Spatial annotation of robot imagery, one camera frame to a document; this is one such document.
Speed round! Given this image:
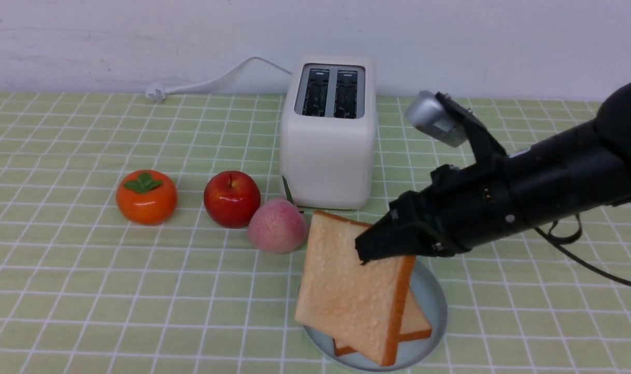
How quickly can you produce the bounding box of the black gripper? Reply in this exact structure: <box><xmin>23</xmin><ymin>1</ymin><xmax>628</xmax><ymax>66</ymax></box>
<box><xmin>355</xmin><ymin>165</ymin><xmax>508</xmax><ymax>265</ymax></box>

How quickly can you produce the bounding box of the toast slice orange crust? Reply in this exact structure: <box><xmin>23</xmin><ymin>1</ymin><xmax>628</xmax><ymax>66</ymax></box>
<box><xmin>294</xmin><ymin>210</ymin><xmax>415</xmax><ymax>366</ymax></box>

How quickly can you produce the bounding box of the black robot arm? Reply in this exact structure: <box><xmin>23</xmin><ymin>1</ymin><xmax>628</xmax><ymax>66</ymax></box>
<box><xmin>355</xmin><ymin>83</ymin><xmax>631</xmax><ymax>264</ymax></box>

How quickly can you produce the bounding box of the white two-slot toaster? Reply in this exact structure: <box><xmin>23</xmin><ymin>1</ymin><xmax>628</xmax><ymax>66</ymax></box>
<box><xmin>279</xmin><ymin>55</ymin><xmax>378</xmax><ymax>210</ymax></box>

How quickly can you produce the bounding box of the light blue round plate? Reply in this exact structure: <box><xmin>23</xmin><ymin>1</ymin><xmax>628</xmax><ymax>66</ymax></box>
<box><xmin>303</xmin><ymin>261</ymin><xmax>449</xmax><ymax>373</ymax></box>

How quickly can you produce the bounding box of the pink peach with leaf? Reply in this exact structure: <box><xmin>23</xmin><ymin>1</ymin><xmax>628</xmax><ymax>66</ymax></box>
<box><xmin>247</xmin><ymin>177</ymin><xmax>308</xmax><ymax>254</ymax></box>

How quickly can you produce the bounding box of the red apple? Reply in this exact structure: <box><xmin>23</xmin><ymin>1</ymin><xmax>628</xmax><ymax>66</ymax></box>
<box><xmin>203</xmin><ymin>170</ymin><xmax>261</xmax><ymax>228</ymax></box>

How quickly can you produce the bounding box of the orange persimmon green leaf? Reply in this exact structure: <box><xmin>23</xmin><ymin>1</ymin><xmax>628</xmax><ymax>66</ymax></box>
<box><xmin>115</xmin><ymin>169</ymin><xmax>178</xmax><ymax>225</ymax></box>

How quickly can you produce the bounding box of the green checked tablecloth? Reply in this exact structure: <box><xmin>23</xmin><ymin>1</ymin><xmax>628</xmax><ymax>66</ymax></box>
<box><xmin>0</xmin><ymin>92</ymin><xmax>631</xmax><ymax>373</ymax></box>

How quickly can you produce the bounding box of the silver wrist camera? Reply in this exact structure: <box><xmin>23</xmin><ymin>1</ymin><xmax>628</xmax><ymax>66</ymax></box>
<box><xmin>403</xmin><ymin>90</ymin><xmax>467</xmax><ymax>148</ymax></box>

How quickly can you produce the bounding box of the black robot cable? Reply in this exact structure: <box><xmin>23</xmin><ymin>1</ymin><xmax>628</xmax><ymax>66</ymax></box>
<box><xmin>533</xmin><ymin>213</ymin><xmax>631</xmax><ymax>291</ymax></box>

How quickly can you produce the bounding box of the white toaster power cord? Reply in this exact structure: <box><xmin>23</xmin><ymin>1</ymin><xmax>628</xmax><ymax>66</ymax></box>
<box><xmin>145</xmin><ymin>56</ymin><xmax>294</xmax><ymax>102</ymax></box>

